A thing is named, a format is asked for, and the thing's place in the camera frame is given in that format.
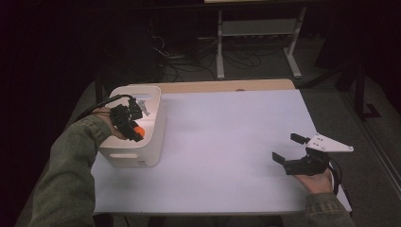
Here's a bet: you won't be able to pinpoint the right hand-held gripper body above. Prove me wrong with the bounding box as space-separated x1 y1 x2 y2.
282 131 355 177

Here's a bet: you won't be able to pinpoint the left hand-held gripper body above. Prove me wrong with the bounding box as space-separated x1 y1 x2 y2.
109 96 151 135

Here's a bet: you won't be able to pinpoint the white plastic storage bin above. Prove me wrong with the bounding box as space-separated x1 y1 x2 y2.
98 84 167 168

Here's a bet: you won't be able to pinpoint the person's left hand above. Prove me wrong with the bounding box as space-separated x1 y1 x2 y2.
93 106 129 141

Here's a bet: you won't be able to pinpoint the person's right hand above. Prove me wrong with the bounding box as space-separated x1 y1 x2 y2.
292 168 335 195

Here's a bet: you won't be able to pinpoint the white table cover sheet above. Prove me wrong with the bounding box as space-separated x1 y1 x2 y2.
92 89 353 216

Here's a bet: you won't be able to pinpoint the black floor stand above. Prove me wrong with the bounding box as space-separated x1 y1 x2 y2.
299 58 382 121

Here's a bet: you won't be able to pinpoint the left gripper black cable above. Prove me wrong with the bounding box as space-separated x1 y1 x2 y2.
75 94 132 123

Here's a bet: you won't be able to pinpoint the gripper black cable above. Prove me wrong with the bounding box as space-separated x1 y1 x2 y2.
75 94 132 123
327 158 345 196

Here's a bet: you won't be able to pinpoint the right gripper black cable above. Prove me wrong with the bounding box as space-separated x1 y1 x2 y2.
327 158 345 196

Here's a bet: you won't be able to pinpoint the black floor cables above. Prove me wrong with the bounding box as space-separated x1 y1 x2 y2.
150 33 263 83

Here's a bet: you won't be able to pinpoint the grey metal stand frame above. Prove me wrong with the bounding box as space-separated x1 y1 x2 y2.
216 6 308 80

